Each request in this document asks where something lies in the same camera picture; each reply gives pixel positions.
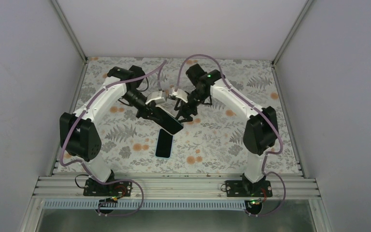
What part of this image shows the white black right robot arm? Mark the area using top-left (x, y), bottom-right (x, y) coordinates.
top-left (170, 64), bottom-right (280, 197)

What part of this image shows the aluminium mounting rail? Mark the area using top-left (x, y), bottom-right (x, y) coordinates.
top-left (32, 173), bottom-right (321, 200)

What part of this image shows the phone in light blue case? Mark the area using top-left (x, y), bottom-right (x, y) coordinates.
top-left (156, 130), bottom-right (174, 157)

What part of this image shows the light blue phone case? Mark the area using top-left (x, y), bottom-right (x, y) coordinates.
top-left (155, 129), bottom-right (175, 159)

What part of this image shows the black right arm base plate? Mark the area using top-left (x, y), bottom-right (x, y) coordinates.
top-left (224, 180), bottom-right (273, 198)

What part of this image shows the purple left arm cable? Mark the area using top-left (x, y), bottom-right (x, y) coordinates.
top-left (59, 59), bottom-right (168, 218)

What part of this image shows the floral patterned table mat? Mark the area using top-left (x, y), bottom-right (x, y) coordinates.
top-left (57, 57), bottom-right (302, 175)

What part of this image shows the grey slotted cable duct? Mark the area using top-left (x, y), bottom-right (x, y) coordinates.
top-left (43, 199), bottom-right (246, 211)

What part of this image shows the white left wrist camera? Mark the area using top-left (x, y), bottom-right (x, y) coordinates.
top-left (145, 91), bottom-right (167, 105)

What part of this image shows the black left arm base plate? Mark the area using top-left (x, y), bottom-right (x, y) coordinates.
top-left (83, 178), bottom-right (132, 197)

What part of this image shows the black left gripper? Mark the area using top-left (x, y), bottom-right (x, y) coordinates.
top-left (123, 89), bottom-right (165, 122)

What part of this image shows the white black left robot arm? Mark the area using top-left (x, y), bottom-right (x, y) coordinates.
top-left (59, 66), bottom-right (162, 196)

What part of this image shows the black phone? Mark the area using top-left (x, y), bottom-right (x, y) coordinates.
top-left (146, 107), bottom-right (184, 135)

